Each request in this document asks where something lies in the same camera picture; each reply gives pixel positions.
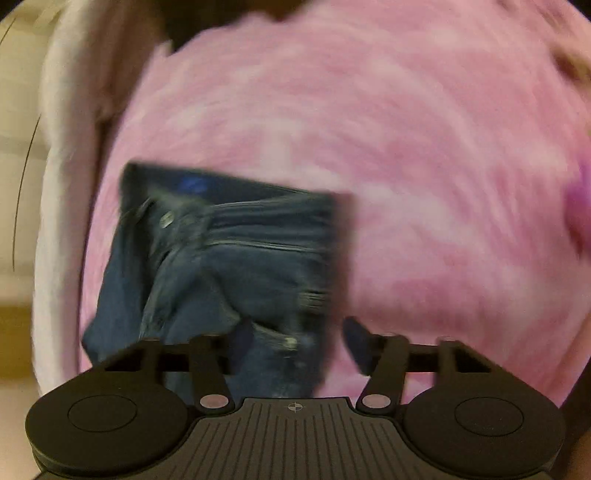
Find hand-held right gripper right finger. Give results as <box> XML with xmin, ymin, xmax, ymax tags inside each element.
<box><xmin>342</xmin><ymin>316</ymin><xmax>491</xmax><ymax>414</ymax></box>

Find cream wardrobe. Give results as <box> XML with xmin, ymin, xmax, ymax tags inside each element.
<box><xmin>0</xmin><ymin>14</ymin><xmax>61</xmax><ymax>384</ymax></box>

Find blue jeans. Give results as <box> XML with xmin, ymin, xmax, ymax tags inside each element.
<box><xmin>82</xmin><ymin>161</ymin><xmax>356</xmax><ymax>400</ymax></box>

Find pink floral blanket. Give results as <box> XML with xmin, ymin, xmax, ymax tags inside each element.
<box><xmin>78</xmin><ymin>0</ymin><xmax>591</xmax><ymax>409</ymax></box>

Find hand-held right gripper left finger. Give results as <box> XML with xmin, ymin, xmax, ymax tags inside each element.
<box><xmin>104</xmin><ymin>320</ymin><xmax>256</xmax><ymax>414</ymax></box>

